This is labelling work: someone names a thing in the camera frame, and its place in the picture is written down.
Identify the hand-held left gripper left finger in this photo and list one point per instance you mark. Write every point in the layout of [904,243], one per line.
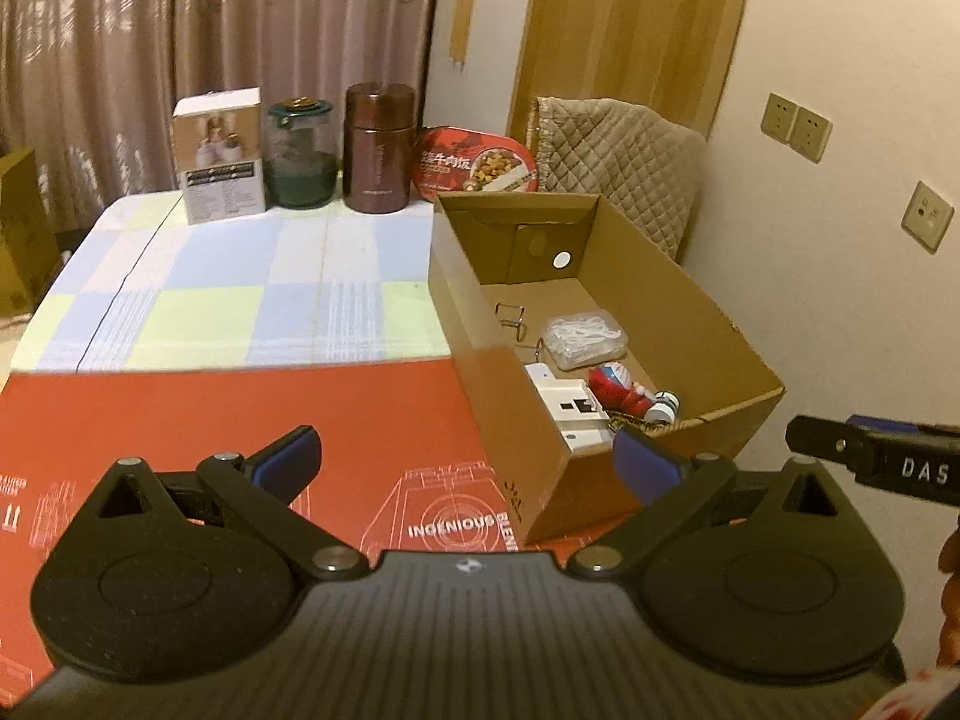
[289,457]

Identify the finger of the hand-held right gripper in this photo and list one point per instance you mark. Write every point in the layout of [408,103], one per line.
[892,426]
[825,442]

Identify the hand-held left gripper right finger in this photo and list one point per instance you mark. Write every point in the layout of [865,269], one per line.
[645,465]

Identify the white square charger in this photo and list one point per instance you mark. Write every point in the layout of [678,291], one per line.
[592,439]

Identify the red toy figure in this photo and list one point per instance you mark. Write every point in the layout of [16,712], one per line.
[619,390]

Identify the white wall socket panel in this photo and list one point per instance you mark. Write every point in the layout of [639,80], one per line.
[559,394]

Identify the clear plastic bag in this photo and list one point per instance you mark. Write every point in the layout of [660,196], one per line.
[585,341]

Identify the brown cardboard box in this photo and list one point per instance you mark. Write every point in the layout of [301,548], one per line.
[660,292]

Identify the person's right hand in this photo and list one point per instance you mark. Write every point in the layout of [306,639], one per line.
[952,600]

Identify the red printed table mat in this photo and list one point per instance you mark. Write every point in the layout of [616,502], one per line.
[225,405]

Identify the pastel checkered tablecloth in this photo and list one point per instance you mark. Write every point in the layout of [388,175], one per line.
[225,292]

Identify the green glass jar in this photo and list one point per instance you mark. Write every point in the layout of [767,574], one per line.
[302,165]

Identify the white product box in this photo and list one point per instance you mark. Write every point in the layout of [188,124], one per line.
[217,165]

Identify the chair with quilted cover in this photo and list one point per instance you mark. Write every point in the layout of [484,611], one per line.
[622,157]

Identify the brown thermos flask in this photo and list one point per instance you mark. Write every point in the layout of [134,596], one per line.
[379,157]

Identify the plain brown cardboard carton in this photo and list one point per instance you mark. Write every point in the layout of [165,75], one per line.
[26,240]

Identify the red instant rice box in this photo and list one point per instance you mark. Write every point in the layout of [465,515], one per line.
[472,161]

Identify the brown patterned curtain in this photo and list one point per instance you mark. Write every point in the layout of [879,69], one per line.
[187,52]

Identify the wooden door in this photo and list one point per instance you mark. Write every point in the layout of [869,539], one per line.
[630,22]

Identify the beige wall socket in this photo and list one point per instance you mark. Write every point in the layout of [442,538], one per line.
[928,217]
[780,118]
[811,135]

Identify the yellow wall strip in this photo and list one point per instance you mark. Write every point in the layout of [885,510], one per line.
[463,22]

